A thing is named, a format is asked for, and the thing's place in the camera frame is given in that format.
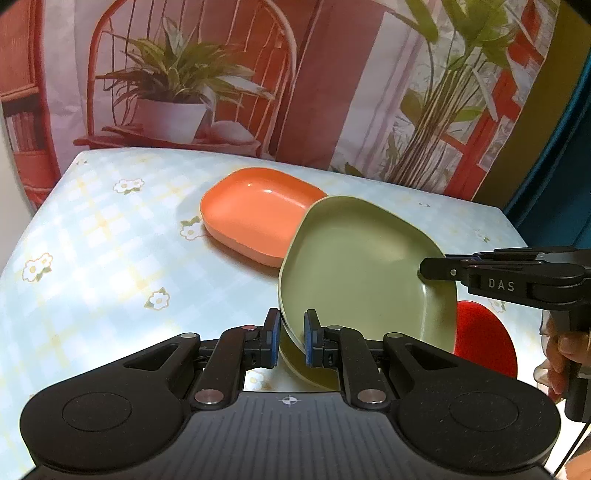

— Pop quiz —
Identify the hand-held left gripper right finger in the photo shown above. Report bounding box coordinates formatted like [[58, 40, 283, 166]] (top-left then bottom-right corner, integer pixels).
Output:
[[303, 309, 455, 412]]

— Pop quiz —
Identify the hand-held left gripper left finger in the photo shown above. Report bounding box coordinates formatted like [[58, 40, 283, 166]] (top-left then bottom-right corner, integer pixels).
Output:
[[117, 308, 282, 412]]

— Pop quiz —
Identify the person's right hand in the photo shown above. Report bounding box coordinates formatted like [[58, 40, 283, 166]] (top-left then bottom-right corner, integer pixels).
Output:
[[531, 318, 591, 402]]

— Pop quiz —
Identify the teal curtain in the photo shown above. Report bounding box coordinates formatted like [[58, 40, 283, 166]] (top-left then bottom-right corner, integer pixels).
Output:
[[503, 0, 591, 252]]

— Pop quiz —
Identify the black cable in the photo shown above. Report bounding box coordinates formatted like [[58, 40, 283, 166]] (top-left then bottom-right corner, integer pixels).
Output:
[[551, 418, 591, 480]]

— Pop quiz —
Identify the red round plate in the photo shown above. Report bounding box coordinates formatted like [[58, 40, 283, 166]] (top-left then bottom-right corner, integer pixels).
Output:
[[453, 300, 518, 380]]

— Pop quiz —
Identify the orange plate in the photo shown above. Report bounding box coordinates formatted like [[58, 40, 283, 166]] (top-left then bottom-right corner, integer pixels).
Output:
[[200, 167, 329, 267]]

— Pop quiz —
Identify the green plate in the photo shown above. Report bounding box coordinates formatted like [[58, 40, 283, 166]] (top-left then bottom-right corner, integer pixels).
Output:
[[277, 323, 345, 393], [277, 196, 459, 358]]

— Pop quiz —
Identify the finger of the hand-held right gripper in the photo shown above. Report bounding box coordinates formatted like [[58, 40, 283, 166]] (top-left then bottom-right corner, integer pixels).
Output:
[[445, 247, 579, 267], [420, 256, 591, 315]]

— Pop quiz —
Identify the floral checked tablecloth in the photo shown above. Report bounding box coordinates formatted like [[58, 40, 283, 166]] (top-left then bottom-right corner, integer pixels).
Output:
[[0, 148, 541, 480]]

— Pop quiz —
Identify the printed room backdrop cloth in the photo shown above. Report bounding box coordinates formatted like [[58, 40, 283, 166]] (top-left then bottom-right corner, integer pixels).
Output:
[[0, 0, 561, 214]]

